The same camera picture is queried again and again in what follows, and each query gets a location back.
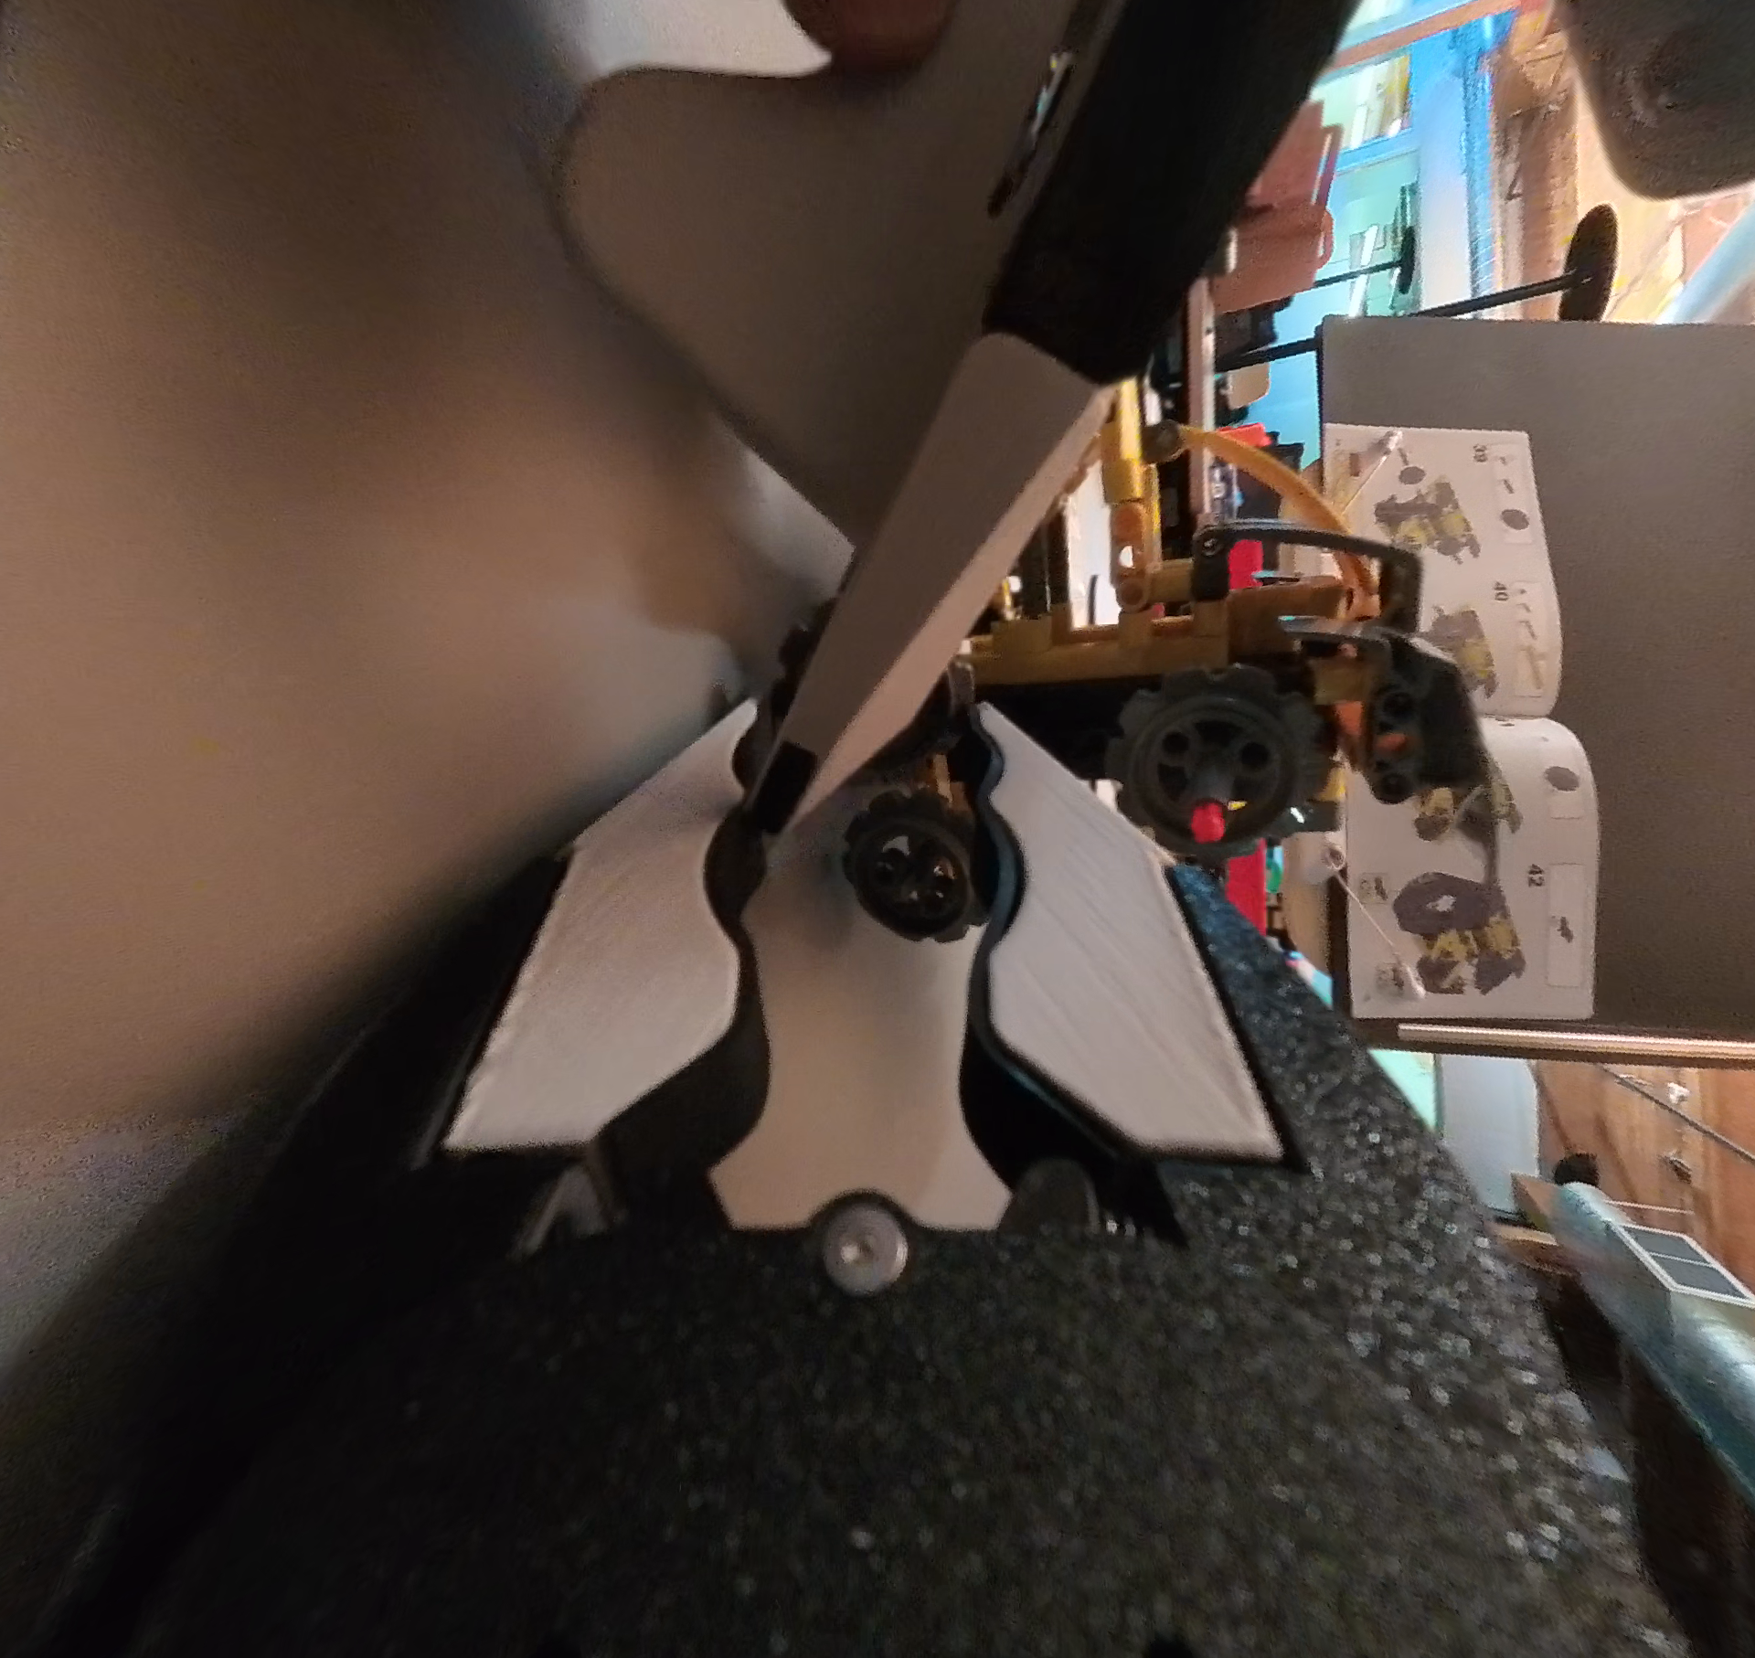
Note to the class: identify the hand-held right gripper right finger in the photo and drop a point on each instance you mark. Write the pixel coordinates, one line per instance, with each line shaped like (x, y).
(1109, 986)

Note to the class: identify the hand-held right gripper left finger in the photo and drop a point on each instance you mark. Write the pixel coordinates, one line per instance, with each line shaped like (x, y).
(616, 986)

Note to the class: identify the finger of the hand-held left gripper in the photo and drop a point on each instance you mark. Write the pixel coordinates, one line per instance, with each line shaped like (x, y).
(850, 288)

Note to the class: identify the yellow toy brick vehicle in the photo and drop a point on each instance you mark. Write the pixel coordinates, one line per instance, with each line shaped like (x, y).
(1206, 754)

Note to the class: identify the white instruction poster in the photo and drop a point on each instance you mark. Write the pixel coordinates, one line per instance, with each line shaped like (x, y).
(1521, 480)

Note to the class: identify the grey poster display board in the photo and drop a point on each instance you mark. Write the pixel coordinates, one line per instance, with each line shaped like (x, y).
(1673, 590)

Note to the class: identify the metal ceiling duct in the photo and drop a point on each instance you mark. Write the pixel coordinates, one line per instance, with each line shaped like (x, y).
(1645, 1275)

